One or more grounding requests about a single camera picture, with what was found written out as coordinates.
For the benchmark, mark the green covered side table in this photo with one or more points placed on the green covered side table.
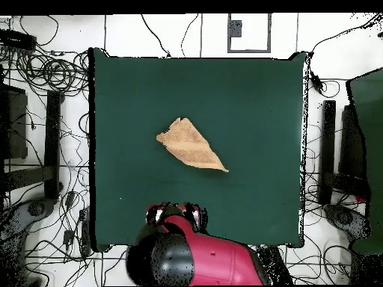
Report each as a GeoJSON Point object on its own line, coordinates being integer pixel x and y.
{"type": "Point", "coordinates": [371, 134]}

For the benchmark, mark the small grey box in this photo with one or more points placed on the small grey box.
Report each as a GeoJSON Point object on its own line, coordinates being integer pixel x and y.
{"type": "Point", "coordinates": [235, 30]}

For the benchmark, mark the black power adapter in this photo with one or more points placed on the black power adapter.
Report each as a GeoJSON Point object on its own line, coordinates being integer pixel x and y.
{"type": "Point", "coordinates": [70, 198]}
{"type": "Point", "coordinates": [316, 82]}
{"type": "Point", "coordinates": [68, 237]}

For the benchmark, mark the black power strip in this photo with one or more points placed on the black power strip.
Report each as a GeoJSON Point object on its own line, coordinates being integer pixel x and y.
{"type": "Point", "coordinates": [18, 40]}

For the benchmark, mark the tan terry towel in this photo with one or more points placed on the tan terry towel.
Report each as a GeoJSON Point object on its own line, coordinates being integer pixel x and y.
{"type": "Point", "coordinates": [191, 146]}

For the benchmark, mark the grey square floor frame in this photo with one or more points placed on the grey square floor frame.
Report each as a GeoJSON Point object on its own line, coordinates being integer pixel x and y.
{"type": "Point", "coordinates": [248, 51]}

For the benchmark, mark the grey wheeled stand base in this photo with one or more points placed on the grey wheeled stand base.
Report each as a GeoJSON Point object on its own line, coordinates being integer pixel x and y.
{"type": "Point", "coordinates": [344, 218]}
{"type": "Point", "coordinates": [36, 209]}

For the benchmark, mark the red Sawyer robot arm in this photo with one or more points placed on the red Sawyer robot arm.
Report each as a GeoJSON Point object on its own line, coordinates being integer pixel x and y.
{"type": "Point", "coordinates": [215, 260]}

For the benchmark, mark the dark green table cloth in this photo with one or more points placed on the dark green table cloth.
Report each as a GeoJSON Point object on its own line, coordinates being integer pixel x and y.
{"type": "Point", "coordinates": [134, 89]}

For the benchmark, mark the black equipment case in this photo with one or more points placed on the black equipment case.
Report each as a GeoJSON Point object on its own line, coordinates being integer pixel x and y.
{"type": "Point", "coordinates": [350, 143]}
{"type": "Point", "coordinates": [16, 125]}

